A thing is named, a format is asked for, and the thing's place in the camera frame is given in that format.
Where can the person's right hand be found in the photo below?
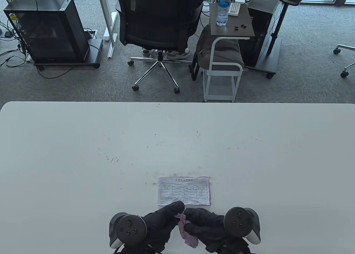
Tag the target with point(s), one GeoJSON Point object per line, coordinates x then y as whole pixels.
{"type": "Point", "coordinates": [208, 226]}

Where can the person's left hand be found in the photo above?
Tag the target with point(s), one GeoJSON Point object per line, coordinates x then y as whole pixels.
{"type": "Point", "coordinates": [160, 223]}

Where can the pink paper invoice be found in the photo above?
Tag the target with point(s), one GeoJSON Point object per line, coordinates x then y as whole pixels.
{"type": "Point", "coordinates": [188, 234]}
{"type": "Point", "coordinates": [210, 193]}

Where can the white paper invoice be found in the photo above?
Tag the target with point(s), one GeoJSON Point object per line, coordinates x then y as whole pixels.
{"type": "Point", "coordinates": [183, 190]}

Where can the grey bag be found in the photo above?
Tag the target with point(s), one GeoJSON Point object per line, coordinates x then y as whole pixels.
{"type": "Point", "coordinates": [224, 57]}

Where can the black wheeled platform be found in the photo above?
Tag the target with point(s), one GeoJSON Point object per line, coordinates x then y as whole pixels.
{"type": "Point", "coordinates": [94, 51]}

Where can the black computer tower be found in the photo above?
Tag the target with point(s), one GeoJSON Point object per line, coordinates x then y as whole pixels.
{"type": "Point", "coordinates": [260, 48]}

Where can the floor socket box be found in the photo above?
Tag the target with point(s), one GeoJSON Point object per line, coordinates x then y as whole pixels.
{"type": "Point", "coordinates": [90, 34]}

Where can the black mesh office chair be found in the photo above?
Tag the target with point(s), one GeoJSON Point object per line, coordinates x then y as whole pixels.
{"type": "Point", "coordinates": [158, 18]}
{"type": "Point", "coordinates": [345, 71]}

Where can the black standing desk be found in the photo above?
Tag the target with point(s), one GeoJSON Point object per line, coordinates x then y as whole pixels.
{"type": "Point", "coordinates": [277, 29]}

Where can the white desk leg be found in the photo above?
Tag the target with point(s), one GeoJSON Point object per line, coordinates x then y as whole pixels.
{"type": "Point", "coordinates": [106, 15]}

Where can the clear plastic water bottle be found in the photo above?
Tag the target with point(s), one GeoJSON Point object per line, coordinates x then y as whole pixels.
{"type": "Point", "coordinates": [223, 8]}

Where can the white ribbed box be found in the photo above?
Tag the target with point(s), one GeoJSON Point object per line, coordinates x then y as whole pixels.
{"type": "Point", "coordinates": [235, 9]}

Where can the black computer case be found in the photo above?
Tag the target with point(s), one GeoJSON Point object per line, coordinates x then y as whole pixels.
{"type": "Point", "coordinates": [50, 29]}

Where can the brown side table white frame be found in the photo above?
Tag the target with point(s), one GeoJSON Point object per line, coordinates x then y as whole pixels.
{"type": "Point", "coordinates": [233, 33]}

